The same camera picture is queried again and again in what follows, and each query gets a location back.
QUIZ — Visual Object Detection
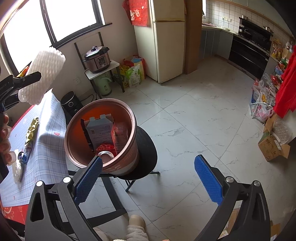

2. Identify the yellow snack bag on sill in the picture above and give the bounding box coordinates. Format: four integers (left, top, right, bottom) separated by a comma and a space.
17, 66, 29, 78

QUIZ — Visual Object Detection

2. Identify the red hanging cloth organizer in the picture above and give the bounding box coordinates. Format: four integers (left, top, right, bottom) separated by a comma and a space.
122, 0, 149, 27

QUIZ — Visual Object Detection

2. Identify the gold foil wrapper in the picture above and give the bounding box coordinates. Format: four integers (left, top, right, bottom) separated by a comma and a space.
25, 118, 39, 145

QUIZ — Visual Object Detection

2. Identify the crushed blue white can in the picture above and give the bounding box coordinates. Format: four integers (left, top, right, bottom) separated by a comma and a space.
18, 141, 33, 165

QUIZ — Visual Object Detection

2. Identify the green white shopping bag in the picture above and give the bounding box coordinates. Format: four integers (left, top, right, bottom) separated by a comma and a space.
125, 65, 142, 87

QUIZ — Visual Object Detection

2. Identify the beige fuzzy slipper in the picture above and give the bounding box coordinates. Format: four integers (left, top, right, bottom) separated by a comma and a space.
128, 214, 145, 230

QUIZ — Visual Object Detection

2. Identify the light green electric kettle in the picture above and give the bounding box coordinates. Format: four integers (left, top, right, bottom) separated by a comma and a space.
94, 74, 112, 96

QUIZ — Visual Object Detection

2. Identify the white foam net sleeve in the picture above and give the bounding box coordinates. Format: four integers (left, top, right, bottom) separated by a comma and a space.
18, 47, 66, 105

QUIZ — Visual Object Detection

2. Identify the white grey carton in bin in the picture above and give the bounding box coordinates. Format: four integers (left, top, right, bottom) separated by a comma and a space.
84, 114, 114, 150

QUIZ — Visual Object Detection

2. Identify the black stove and oven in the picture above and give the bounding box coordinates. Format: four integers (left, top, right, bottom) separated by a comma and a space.
228, 15, 273, 79

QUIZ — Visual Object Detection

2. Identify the cardboard box on floor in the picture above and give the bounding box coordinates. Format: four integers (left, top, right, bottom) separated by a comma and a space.
258, 114, 292, 162

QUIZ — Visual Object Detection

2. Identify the person's left hand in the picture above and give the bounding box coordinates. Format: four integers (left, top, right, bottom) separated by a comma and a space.
1, 113, 16, 166

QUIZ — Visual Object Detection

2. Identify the black round stool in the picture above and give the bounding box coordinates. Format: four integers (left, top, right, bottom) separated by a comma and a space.
119, 126, 160, 192

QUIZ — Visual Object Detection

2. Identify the pink round trash bin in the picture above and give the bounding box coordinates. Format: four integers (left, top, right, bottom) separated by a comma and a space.
64, 98, 138, 176

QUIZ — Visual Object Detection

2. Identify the white red plastic bag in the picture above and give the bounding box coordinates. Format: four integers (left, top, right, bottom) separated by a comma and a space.
249, 80, 275, 123

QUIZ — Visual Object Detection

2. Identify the checkered blue tablecloth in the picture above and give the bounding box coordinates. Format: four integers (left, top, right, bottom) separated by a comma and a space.
1, 90, 68, 207

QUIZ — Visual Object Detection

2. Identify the small white side table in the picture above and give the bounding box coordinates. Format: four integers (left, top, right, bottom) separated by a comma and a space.
74, 32, 125, 99

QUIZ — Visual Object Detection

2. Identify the black air fryer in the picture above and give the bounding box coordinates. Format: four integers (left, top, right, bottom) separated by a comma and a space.
61, 91, 83, 117

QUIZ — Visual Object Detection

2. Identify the red shopping bag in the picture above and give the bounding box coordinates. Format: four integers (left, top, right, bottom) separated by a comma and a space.
123, 55, 146, 80

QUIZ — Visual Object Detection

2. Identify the silver electric pressure cooker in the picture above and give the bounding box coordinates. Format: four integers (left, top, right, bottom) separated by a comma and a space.
83, 46, 111, 73

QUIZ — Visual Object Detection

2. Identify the cream double-door refrigerator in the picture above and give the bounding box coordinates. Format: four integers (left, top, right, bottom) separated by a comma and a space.
134, 0, 185, 83

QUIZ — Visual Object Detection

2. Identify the dark framed window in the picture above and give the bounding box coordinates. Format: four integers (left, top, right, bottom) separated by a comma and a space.
1, 1, 106, 76

